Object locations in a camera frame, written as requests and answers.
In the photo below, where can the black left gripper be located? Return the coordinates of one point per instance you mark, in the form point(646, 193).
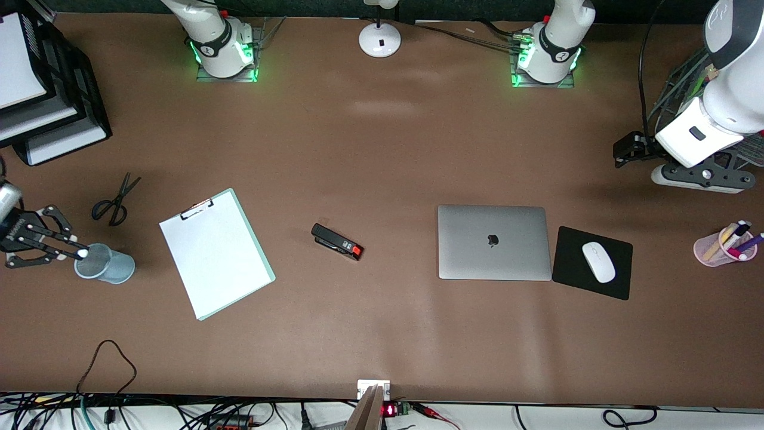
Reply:
point(647, 149)

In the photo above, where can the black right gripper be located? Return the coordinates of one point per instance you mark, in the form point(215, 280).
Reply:
point(19, 229)

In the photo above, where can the silver laptop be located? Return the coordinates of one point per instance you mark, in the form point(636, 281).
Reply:
point(495, 263)

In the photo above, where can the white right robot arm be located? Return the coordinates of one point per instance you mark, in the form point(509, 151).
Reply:
point(218, 42)

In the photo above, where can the purple marker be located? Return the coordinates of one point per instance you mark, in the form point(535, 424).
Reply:
point(753, 242)

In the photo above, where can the blue-grey mesh pen cup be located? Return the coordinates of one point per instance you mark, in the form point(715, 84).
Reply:
point(116, 269)

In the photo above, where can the black and blue scissors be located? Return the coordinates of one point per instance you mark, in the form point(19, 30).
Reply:
point(121, 198)

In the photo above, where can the white paper stack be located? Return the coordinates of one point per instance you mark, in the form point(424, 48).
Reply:
point(65, 143)
point(18, 60)
point(36, 119)

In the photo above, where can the white computer mouse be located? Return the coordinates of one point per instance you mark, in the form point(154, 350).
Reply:
point(598, 261)

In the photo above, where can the pink mesh pen cup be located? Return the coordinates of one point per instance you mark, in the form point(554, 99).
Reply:
point(703, 248)

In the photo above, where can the black mouse pad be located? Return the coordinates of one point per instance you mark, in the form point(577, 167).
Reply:
point(567, 263)

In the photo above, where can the black stacked document tray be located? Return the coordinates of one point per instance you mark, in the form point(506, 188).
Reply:
point(89, 113)

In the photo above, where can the black-capped pen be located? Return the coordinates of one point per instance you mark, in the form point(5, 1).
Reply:
point(740, 228)

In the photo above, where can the green clipboard with white paper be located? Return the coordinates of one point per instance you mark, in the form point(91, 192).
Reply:
point(215, 257)

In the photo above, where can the mint green clipboard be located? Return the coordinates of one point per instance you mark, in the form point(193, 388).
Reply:
point(268, 278)

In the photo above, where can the black orange USB hub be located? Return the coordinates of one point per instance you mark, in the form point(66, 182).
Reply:
point(236, 423)

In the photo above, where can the white round-base stand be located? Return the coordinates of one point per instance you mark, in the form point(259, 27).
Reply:
point(379, 45)

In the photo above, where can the black stapler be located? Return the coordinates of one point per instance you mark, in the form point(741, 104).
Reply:
point(334, 240)

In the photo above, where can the circuit board with red display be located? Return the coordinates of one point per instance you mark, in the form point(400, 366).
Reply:
point(391, 409)

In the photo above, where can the white post base plate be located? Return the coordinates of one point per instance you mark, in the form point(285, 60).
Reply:
point(363, 385)

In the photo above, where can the aluminium profile post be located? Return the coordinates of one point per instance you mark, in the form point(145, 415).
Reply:
point(367, 412)

